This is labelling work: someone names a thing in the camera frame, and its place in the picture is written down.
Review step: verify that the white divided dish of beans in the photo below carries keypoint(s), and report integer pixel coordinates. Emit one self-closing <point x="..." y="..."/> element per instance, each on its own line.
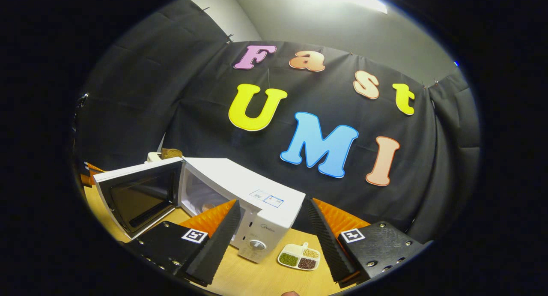
<point x="295" y="253"/>

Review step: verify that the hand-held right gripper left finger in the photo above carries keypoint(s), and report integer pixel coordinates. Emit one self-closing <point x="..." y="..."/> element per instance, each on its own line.
<point x="214" y="249"/>

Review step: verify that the white microwave oven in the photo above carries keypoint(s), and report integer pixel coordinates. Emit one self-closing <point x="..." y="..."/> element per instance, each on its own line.
<point x="239" y="180"/>

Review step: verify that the black backdrop cloth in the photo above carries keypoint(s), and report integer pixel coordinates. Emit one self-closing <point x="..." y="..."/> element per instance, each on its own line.
<point x="205" y="116"/>

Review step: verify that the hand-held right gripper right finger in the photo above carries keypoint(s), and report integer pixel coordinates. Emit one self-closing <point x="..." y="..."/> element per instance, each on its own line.
<point x="329" y="246"/>

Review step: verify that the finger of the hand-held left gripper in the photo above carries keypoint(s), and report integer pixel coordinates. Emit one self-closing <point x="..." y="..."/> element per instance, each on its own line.
<point x="90" y="176"/>

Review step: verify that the brown bread slice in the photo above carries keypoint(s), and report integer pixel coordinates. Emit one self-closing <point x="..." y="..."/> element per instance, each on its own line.
<point x="171" y="153"/>

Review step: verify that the black stand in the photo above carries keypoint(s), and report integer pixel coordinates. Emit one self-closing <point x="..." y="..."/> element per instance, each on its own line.
<point x="79" y="112"/>

